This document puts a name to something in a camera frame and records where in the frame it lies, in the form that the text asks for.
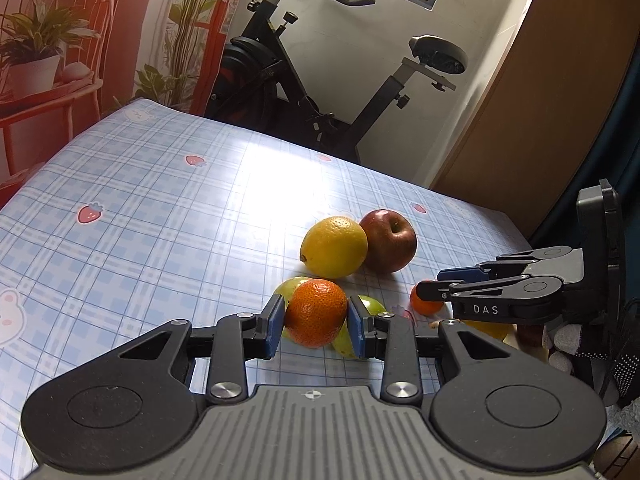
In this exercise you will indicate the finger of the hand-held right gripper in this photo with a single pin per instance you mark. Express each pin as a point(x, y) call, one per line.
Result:
point(550, 260)
point(500, 300)

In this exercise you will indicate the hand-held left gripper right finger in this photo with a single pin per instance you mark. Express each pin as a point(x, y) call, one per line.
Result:
point(355, 330)

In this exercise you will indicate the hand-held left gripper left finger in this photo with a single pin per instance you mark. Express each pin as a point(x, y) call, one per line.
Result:
point(276, 327)

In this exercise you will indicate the orange mandarin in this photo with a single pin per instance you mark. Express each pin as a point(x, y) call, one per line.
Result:
point(425, 307)
point(316, 312)

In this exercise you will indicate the yellow lemon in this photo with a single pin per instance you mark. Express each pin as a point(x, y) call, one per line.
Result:
point(492, 329)
point(334, 247)

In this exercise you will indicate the person's right hand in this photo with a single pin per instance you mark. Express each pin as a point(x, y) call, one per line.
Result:
point(595, 360)

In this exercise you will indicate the red apple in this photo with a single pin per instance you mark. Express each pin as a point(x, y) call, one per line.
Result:
point(389, 240)

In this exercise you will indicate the blue plaid tablecloth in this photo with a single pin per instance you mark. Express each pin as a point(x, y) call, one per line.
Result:
point(150, 210)

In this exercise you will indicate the brown wooden door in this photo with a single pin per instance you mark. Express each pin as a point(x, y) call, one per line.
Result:
point(550, 85)

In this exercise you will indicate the black exercise bike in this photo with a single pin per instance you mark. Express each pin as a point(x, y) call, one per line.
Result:
point(255, 75)

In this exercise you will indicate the printed wall backdrop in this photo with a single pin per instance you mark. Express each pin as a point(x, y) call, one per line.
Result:
point(125, 35)

